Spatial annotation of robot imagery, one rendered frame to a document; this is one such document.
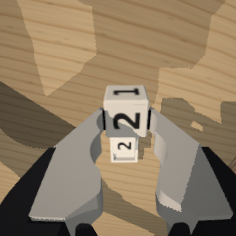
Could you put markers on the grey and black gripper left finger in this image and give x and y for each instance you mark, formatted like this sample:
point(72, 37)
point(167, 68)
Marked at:
point(62, 189)

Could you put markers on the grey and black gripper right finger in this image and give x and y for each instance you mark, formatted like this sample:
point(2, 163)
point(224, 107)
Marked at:
point(194, 185)

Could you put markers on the white cube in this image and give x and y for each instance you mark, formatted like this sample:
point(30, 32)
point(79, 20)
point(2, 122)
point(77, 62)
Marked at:
point(126, 111)
point(125, 145)

